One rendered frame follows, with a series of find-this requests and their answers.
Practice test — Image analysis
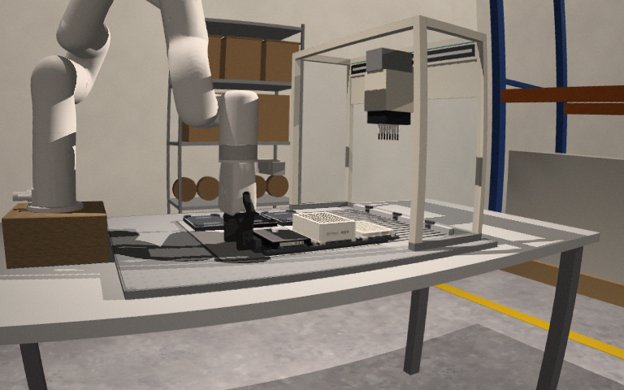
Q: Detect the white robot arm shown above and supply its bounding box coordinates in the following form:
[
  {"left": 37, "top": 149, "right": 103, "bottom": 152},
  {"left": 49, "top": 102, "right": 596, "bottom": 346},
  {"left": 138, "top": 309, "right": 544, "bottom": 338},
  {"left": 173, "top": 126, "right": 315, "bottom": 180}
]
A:
[{"left": 12, "top": 0, "right": 285, "bottom": 213}]

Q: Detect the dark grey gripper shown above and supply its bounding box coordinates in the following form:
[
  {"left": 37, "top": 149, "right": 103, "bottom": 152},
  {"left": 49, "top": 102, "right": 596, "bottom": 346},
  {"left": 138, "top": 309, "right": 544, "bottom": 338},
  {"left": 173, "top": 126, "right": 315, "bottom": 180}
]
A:
[{"left": 218, "top": 160, "right": 257, "bottom": 250}]

